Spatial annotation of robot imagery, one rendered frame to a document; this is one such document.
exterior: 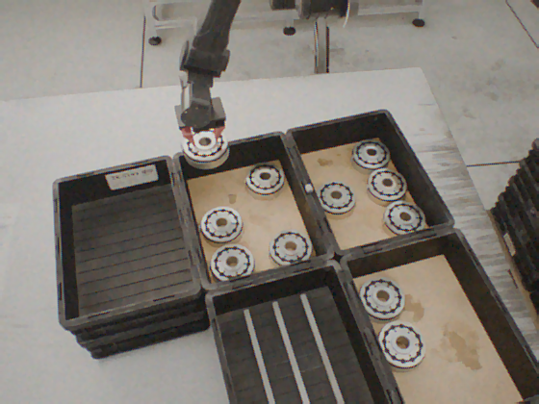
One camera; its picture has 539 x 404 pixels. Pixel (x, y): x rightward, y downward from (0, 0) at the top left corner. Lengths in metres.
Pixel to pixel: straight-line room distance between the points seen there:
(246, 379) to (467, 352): 0.48
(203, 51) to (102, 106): 0.91
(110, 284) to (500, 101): 2.38
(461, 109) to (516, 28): 0.90
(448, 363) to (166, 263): 0.68
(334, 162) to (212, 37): 0.62
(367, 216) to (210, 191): 0.42
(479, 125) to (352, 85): 1.18
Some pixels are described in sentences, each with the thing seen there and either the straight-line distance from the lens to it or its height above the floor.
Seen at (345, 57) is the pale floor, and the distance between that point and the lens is 3.07.
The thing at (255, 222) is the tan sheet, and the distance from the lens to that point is 1.26.
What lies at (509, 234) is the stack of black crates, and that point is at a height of 0.20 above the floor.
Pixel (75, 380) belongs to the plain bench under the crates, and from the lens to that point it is 1.31.
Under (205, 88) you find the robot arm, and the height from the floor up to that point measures 1.26.
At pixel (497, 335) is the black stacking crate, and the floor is 0.86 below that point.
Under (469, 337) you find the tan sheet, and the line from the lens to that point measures 1.21.
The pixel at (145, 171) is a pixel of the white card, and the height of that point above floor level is 0.90.
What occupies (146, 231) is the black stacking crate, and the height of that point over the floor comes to 0.83.
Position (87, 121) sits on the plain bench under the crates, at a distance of 1.77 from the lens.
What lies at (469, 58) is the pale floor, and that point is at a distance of 3.26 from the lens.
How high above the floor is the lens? 1.89
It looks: 55 degrees down
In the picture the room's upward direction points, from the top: straight up
